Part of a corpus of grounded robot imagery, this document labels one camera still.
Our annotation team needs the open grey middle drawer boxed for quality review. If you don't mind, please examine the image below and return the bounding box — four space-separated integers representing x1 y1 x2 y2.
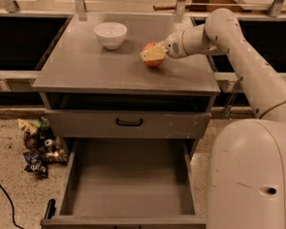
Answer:
41 138 207 229

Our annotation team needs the dark blue snack bag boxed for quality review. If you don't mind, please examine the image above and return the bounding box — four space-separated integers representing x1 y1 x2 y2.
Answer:
23 151 48 178

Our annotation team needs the green snack bag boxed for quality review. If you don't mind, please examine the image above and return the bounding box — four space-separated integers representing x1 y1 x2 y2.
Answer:
35 116 50 132

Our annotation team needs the grey drawer cabinet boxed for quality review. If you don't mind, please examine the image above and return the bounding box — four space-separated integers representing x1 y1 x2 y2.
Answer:
28 5 226 151

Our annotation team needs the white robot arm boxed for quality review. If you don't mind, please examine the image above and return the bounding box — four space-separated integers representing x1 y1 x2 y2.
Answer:
140 9 286 229

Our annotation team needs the closed grey top drawer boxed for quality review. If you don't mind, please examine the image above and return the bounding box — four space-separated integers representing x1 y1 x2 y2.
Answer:
46 109 211 140

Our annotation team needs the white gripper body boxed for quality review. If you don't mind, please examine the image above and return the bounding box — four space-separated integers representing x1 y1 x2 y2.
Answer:
164 32 185 59

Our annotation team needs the white ceramic bowl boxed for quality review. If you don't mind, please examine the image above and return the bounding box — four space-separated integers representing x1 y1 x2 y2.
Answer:
94 22 128 49

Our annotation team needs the red apple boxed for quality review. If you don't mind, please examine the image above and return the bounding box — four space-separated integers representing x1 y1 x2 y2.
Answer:
143 42 164 68

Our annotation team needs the brown snack bag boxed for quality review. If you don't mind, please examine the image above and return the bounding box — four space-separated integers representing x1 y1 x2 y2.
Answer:
17 118 69 163

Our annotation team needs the wooden stick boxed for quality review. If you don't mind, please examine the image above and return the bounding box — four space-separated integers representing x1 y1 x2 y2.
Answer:
152 1 193 14

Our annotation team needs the black floor cable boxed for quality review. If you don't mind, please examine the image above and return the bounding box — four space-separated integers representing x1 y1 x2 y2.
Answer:
0 155 33 229

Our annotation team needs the metal clamp bracket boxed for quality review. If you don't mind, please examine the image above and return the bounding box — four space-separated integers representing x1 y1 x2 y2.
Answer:
221 80 242 119

